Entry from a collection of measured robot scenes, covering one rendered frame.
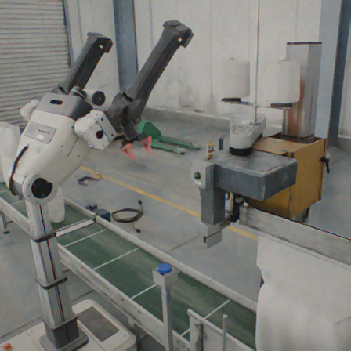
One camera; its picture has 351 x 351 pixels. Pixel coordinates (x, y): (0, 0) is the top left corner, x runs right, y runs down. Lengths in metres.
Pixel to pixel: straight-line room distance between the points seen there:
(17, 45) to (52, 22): 1.01
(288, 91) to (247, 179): 0.40
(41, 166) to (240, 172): 0.82
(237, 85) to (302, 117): 0.32
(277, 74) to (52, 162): 0.97
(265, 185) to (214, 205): 0.26
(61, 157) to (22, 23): 7.55
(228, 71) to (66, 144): 0.75
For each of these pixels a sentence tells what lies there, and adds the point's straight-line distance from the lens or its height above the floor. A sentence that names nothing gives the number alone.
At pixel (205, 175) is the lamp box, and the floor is 1.30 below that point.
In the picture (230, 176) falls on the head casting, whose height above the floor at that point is 1.30.
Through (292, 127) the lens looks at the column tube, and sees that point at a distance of 1.71.
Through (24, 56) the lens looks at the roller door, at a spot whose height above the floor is 1.73.
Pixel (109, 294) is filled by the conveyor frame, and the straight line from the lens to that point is 2.36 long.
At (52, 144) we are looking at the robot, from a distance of 1.55.
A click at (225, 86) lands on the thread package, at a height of 1.58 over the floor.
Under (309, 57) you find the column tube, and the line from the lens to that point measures 1.66.
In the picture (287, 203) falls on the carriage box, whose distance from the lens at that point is 1.57.
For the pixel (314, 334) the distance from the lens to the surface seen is 1.51.
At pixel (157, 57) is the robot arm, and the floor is 1.71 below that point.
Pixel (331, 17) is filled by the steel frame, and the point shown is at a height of 2.14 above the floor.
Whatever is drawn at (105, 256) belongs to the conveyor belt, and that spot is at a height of 0.38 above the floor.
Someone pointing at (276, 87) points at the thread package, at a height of 1.59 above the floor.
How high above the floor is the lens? 1.75
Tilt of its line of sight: 20 degrees down
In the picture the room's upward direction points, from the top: 2 degrees counter-clockwise
